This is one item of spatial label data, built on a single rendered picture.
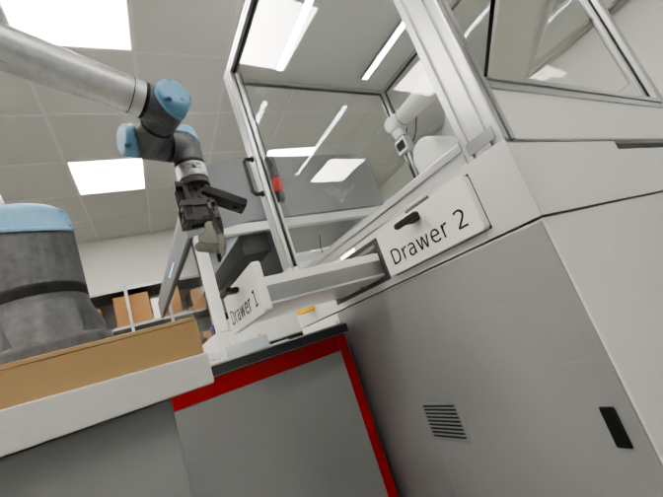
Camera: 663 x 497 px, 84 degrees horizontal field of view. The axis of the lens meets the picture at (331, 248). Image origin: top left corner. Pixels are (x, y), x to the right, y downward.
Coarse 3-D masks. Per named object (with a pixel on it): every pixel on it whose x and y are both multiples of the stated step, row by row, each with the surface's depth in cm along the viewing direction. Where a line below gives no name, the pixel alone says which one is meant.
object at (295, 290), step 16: (368, 256) 94; (288, 272) 82; (304, 272) 84; (320, 272) 86; (336, 272) 88; (352, 272) 90; (368, 272) 92; (384, 272) 94; (272, 288) 79; (288, 288) 81; (304, 288) 82; (320, 288) 84; (336, 288) 89; (352, 288) 100; (272, 304) 79; (288, 304) 87; (304, 304) 98
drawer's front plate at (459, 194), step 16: (448, 192) 71; (464, 192) 68; (416, 208) 79; (432, 208) 75; (448, 208) 72; (464, 208) 69; (480, 208) 67; (416, 224) 80; (432, 224) 76; (448, 224) 72; (464, 224) 69; (480, 224) 66; (384, 240) 89; (400, 240) 85; (448, 240) 73; (464, 240) 70; (384, 256) 90; (416, 256) 81; (432, 256) 79; (400, 272) 87
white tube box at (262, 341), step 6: (258, 336) 107; (264, 336) 108; (240, 342) 105; (246, 342) 106; (252, 342) 106; (258, 342) 107; (264, 342) 107; (228, 348) 104; (234, 348) 104; (240, 348) 105; (246, 348) 105; (252, 348) 106; (258, 348) 106; (228, 354) 103; (234, 354) 104; (240, 354) 104
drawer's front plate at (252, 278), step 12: (252, 264) 77; (240, 276) 85; (252, 276) 78; (240, 288) 87; (252, 288) 80; (264, 288) 76; (228, 300) 97; (240, 300) 88; (252, 300) 81; (264, 300) 75; (228, 312) 99; (240, 312) 90; (252, 312) 82; (264, 312) 75; (240, 324) 91
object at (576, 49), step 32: (448, 0) 75; (480, 0) 83; (576, 0) 117; (480, 32) 77; (576, 32) 106; (608, 32) 120; (480, 64) 72; (544, 64) 86; (576, 64) 96; (608, 64) 108
